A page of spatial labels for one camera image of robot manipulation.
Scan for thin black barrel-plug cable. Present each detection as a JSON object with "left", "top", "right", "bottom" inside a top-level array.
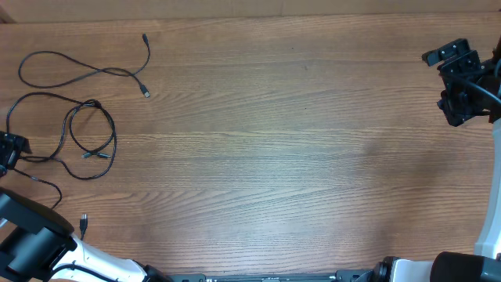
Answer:
[{"left": 5, "top": 92, "right": 115, "bottom": 163}]

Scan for black USB cable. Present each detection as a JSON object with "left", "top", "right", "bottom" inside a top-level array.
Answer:
[{"left": 17, "top": 33, "right": 151, "bottom": 99}]

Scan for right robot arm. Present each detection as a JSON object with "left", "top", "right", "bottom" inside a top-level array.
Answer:
[{"left": 330, "top": 38, "right": 500, "bottom": 282}]

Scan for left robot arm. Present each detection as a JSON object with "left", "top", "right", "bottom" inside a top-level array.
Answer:
[{"left": 1, "top": 188, "right": 170, "bottom": 282}]

